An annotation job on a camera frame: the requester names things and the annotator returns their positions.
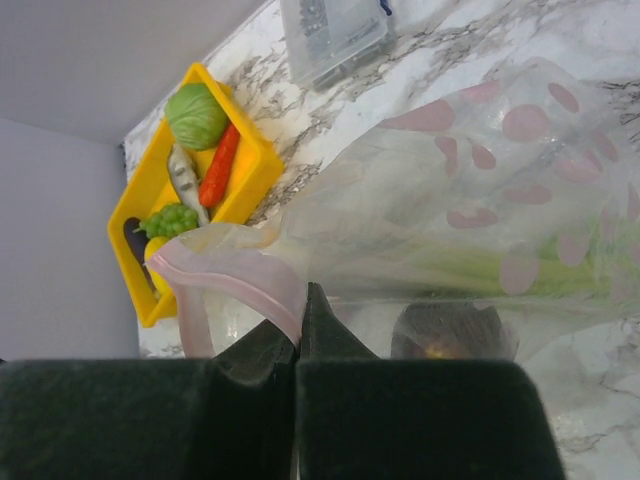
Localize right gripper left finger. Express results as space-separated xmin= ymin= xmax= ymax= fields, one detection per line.
xmin=1 ymin=322 xmax=297 ymax=479

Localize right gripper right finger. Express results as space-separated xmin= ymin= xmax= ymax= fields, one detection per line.
xmin=297 ymin=284 xmax=565 ymax=479

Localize purple red onion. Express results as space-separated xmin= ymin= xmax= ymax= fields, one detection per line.
xmin=390 ymin=302 xmax=519 ymax=360

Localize clear zip top bag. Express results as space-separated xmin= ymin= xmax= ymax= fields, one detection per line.
xmin=148 ymin=58 xmax=639 ymax=358

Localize green white leek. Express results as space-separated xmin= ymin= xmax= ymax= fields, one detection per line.
xmin=271 ymin=205 xmax=639 ymax=307

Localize yellow lemon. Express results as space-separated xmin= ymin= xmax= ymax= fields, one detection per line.
xmin=143 ymin=236 xmax=175 ymax=299

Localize purple eggplant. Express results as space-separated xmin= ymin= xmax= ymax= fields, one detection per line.
xmin=122 ymin=217 xmax=156 ymax=300

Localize green grapes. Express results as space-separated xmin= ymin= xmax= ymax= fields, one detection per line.
xmin=134 ymin=203 xmax=199 ymax=239

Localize grey fish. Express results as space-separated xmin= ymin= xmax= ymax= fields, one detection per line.
xmin=166 ymin=144 xmax=210 ymax=227

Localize orange carrot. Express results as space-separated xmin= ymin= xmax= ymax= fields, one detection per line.
xmin=199 ymin=124 xmax=240 ymax=208

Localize yellow plastic tray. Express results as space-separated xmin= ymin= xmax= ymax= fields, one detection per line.
xmin=107 ymin=63 xmax=285 ymax=328

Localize green cabbage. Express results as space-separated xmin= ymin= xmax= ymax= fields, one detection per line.
xmin=164 ymin=83 xmax=229 ymax=151

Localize clear plastic screw box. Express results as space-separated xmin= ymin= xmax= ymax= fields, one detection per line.
xmin=279 ymin=0 xmax=395 ymax=91

